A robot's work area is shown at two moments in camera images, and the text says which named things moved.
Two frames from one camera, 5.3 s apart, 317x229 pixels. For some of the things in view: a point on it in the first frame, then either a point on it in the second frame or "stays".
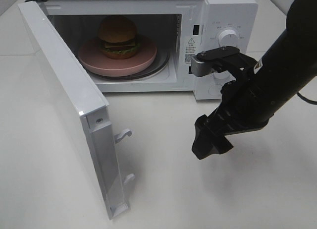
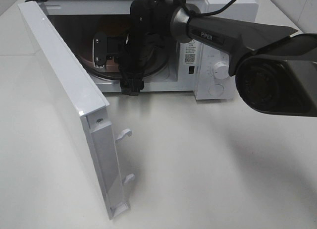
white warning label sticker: (191, 48) stays
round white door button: (215, 90) stays
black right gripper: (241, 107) -> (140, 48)
